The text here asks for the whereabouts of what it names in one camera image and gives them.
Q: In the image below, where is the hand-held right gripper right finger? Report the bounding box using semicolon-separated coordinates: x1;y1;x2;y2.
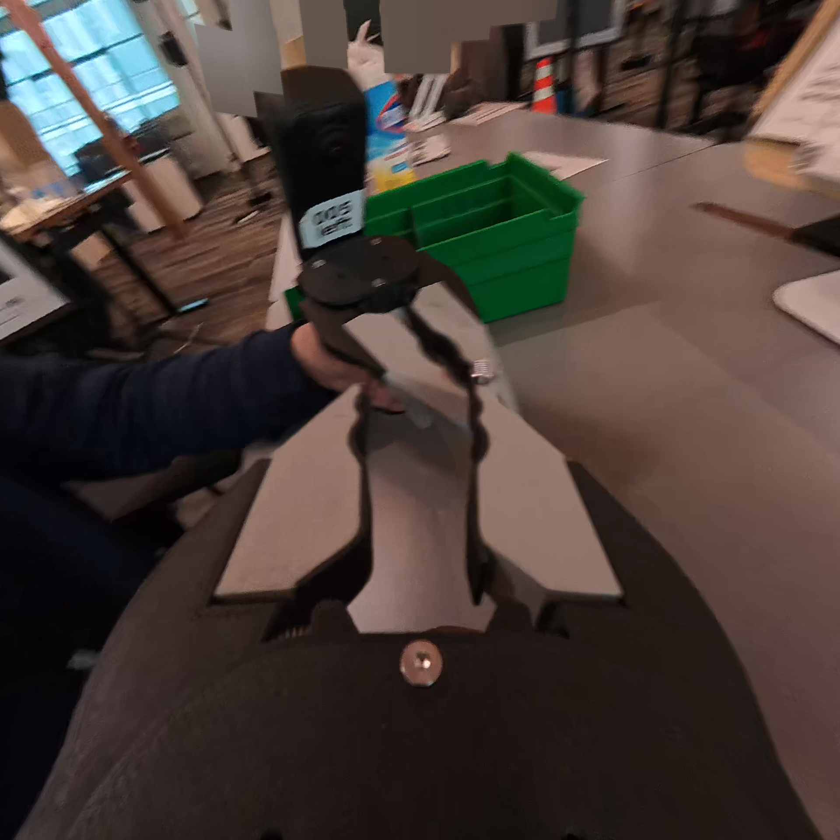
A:
466;377;624;615

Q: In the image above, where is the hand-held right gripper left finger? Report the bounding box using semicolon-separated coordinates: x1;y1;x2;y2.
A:
213;384;374;608

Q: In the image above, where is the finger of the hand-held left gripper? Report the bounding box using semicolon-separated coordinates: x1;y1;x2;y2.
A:
402;285;501;395
344;314;476;434

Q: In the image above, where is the green plastic bin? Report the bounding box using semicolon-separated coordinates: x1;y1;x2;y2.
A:
283;152;585;324

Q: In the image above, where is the person's left forearm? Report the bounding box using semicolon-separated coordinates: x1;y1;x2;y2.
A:
0;328;329;487

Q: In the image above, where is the person's left hand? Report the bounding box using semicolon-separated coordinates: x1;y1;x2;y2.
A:
292;325;408;414

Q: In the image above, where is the disinfectant wipes canister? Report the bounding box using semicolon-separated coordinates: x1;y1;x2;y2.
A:
348;23;417;194

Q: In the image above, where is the white cabinet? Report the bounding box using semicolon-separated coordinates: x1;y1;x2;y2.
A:
125;154;206;234

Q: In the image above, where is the white paper sheet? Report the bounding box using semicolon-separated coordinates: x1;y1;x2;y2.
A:
521;151;608;179
453;101;519;126

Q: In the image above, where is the large window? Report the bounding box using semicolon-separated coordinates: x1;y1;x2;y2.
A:
0;0;183;178

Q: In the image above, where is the orange traffic cone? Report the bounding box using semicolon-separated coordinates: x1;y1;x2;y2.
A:
530;58;557;114

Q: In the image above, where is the wooden standing desk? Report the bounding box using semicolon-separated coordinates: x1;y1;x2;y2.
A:
0;174;210;316

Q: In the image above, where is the white framed grey panel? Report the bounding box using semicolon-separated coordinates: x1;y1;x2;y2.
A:
525;0;627;60

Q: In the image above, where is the wooden display board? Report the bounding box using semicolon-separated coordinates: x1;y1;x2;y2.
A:
745;0;840;191

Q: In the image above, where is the printed instruction sheet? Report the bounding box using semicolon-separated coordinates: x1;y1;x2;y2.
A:
755;39;840;185

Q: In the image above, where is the wooden support post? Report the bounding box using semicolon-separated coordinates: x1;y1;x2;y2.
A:
3;0;188;240

